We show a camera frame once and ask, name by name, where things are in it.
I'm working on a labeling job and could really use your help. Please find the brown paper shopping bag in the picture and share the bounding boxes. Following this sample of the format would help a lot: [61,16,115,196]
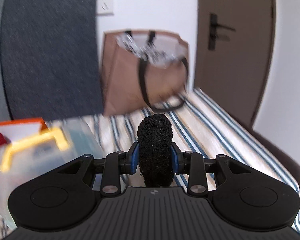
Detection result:
[101,29,189,116]

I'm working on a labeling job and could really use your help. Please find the black door handle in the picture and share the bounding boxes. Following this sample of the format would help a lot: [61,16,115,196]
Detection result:
[208,12,236,51]

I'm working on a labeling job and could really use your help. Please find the white wall switch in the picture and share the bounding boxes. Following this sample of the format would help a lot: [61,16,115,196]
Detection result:
[96,0,114,16]

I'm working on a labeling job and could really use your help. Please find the orange cardboard box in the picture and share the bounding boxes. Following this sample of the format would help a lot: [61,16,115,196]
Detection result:
[0,118,47,143]

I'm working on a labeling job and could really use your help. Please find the black fuzzy sock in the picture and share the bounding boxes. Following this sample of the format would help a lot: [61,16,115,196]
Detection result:
[137,114,174,187]

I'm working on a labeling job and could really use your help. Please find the clear plastic storage box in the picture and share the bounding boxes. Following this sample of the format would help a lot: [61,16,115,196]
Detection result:
[0,120,104,229]

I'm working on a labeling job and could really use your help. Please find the brown door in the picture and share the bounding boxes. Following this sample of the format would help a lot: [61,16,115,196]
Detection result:
[194,0,275,126]

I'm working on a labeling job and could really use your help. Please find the dark blue headboard cushion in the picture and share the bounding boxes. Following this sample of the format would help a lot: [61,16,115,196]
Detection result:
[0,0,103,120]

